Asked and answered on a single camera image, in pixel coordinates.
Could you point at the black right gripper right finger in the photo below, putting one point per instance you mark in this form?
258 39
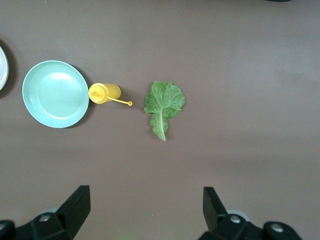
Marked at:
225 227

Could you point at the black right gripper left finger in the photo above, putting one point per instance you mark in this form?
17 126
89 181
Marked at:
62 220

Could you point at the yellow mustard squeeze bottle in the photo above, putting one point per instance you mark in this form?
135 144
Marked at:
107 92

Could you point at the green lettuce leaf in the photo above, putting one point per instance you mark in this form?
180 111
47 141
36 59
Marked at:
163 100

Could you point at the mint green plate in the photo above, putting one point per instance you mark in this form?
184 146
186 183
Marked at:
55 93

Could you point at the beige plate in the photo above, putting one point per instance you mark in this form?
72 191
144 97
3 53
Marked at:
3 70

